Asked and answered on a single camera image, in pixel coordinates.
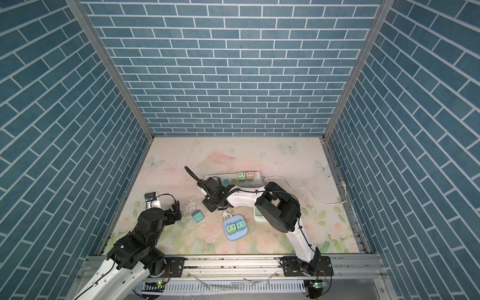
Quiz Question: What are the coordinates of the long white power strip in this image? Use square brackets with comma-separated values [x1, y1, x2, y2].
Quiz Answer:
[204, 171, 264, 188]

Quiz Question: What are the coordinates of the green USB charger plug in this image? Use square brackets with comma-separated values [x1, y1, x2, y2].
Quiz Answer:
[235, 220, 247, 232]
[237, 172, 246, 181]

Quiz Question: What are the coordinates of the blue square power socket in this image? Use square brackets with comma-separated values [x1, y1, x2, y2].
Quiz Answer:
[223, 215, 248, 241]

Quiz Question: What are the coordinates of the pink USB charger plug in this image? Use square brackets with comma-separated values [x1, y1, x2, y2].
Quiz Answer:
[246, 172, 255, 181]

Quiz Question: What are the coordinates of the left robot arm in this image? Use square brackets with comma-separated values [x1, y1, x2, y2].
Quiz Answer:
[74, 200, 182, 300]

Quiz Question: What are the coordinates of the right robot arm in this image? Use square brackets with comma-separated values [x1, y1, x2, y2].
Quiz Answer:
[196, 177, 334, 278]

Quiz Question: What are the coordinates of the white square power socket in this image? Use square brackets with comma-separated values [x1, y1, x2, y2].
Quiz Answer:
[254, 207, 266, 223]

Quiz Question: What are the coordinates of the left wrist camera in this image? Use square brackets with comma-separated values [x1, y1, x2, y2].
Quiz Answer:
[144, 192, 161, 210]

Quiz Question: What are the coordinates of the white power strip cable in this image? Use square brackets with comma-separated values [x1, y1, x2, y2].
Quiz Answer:
[261, 174, 348, 206]

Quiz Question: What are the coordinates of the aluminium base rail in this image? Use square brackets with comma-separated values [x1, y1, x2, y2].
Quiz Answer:
[67, 254, 396, 300]

